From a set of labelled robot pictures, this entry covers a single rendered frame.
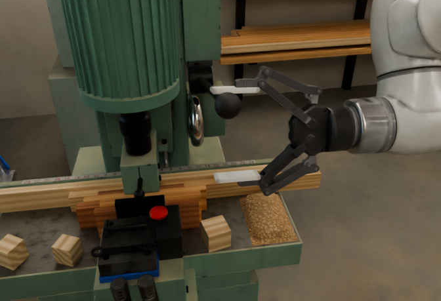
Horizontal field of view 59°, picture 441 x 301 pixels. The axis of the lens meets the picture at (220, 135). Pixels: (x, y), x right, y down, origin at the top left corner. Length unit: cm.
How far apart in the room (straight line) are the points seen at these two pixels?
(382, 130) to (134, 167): 44
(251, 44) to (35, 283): 221
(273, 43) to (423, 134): 217
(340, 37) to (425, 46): 233
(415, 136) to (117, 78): 46
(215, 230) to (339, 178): 182
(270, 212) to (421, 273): 138
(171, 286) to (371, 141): 38
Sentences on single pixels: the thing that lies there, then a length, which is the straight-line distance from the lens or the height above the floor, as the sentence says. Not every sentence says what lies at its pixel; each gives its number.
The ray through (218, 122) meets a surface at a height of 100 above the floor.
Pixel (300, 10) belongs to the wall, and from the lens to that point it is 328.
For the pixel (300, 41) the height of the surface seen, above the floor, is 61.
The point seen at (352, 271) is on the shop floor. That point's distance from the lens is 199.
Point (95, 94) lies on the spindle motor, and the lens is 66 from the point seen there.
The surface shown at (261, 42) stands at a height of 62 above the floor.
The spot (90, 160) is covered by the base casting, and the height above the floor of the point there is 80.
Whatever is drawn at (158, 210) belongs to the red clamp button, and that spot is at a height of 102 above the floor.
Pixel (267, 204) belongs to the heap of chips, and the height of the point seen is 94.
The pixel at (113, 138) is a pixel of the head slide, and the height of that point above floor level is 102.
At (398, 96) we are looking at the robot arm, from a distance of 66.
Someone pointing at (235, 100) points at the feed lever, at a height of 125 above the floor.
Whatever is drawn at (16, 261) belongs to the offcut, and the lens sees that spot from 81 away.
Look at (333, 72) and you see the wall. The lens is 360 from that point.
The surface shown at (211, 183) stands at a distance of 84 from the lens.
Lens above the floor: 146
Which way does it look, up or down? 32 degrees down
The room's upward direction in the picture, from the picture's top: straight up
